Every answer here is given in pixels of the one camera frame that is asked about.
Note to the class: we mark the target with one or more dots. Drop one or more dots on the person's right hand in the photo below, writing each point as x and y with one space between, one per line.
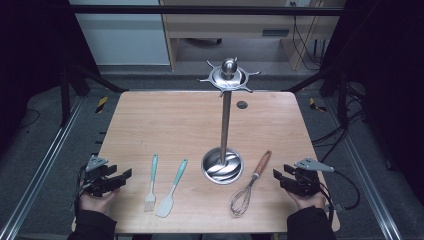
311 202

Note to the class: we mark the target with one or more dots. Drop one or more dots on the black curtain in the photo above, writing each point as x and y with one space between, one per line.
30 50
393 83

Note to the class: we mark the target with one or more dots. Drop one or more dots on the aluminium floor rail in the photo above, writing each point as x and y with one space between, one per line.
40 166
366 173

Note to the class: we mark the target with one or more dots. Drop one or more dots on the person's left hand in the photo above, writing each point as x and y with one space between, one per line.
95 203

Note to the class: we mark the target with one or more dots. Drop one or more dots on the white cabinet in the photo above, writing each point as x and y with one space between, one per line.
123 40

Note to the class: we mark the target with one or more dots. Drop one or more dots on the dark round table grommet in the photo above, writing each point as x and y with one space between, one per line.
242 105

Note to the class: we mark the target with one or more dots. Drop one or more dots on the light wooden desk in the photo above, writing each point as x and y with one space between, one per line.
230 26

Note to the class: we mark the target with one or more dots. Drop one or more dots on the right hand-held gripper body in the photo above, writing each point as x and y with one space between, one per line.
305 183

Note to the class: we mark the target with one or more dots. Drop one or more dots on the black metal stand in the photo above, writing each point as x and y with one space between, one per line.
65 100
342 100

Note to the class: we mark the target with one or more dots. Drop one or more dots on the black horizontal frame bar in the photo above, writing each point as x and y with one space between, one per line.
200 10

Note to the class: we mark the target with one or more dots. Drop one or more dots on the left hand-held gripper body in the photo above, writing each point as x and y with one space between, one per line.
96 181

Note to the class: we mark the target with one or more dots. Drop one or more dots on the yellow black tape strip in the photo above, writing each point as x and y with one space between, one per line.
313 104
101 104

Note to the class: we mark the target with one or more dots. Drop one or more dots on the steel utensil rack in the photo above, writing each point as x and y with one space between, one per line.
225 126

